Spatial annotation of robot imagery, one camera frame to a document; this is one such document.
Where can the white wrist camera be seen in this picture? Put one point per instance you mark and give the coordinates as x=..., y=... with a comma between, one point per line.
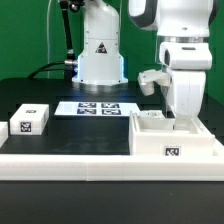
x=148, y=78

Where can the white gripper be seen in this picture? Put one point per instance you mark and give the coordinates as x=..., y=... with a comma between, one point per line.
x=185, y=63

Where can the white u-shaped wall fence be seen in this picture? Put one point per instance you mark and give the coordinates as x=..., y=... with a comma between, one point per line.
x=73, y=150

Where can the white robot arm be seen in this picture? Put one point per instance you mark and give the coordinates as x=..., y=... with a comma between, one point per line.
x=182, y=27

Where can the white cabinet top block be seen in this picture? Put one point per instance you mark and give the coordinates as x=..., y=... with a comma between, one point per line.
x=29, y=119

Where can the white cabinet door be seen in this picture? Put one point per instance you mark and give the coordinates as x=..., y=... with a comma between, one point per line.
x=151, y=114

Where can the white cabinet body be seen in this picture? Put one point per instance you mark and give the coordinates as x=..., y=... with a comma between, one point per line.
x=157, y=137

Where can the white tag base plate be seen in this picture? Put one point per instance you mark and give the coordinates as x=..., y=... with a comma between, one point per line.
x=106, y=109

